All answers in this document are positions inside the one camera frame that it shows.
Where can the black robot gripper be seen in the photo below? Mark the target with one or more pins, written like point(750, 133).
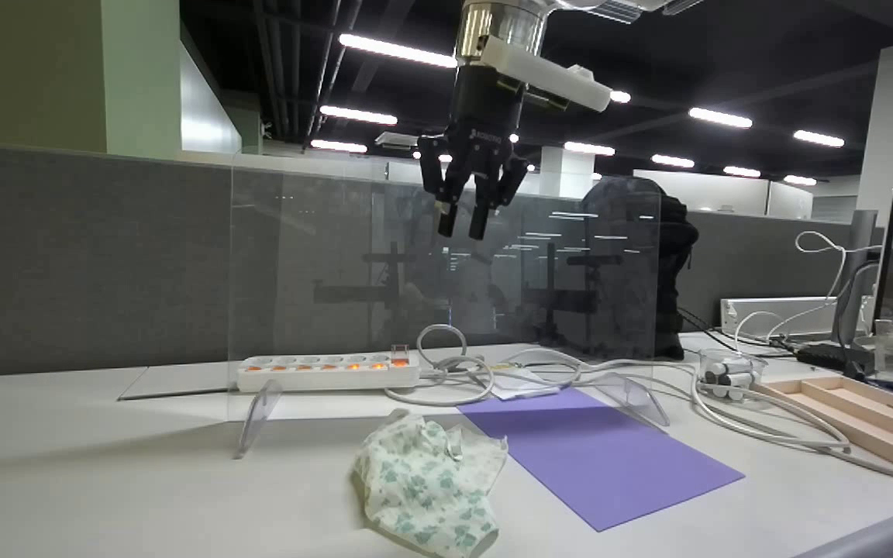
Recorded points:
point(487, 110)

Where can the white green patterned cloth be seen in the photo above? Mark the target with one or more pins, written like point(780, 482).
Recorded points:
point(425, 485)

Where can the robot arm wrist link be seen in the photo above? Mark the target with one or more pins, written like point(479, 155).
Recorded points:
point(571, 6)

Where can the clear glass barrier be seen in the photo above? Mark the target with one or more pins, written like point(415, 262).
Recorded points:
point(324, 268)

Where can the ceiling tube light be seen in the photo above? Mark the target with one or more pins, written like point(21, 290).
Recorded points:
point(673, 161)
point(341, 148)
point(744, 171)
point(721, 118)
point(819, 136)
point(359, 116)
point(802, 180)
point(590, 150)
point(396, 52)

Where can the person in dark clothes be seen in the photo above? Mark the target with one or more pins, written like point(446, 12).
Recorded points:
point(642, 259)

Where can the small white paper piece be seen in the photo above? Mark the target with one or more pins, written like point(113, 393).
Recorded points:
point(526, 385)

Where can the white power strip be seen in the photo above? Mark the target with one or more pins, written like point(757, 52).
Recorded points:
point(327, 374)

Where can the purple paper sheet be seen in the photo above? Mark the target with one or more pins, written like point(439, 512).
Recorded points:
point(603, 461)

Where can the white plug adapter cluster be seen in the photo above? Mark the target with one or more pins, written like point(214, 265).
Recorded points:
point(728, 378)

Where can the white flat box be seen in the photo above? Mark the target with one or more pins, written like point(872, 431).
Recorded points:
point(777, 316)

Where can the gray office partition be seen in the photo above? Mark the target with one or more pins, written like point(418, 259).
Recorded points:
point(84, 259)

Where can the wooden tray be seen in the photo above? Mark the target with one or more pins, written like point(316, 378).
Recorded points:
point(861, 414)

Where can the green building pillar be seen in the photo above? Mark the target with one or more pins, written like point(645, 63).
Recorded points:
point(23, 71)

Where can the gray rounded rail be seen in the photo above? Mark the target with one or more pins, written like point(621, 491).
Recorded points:
point(882, 538)

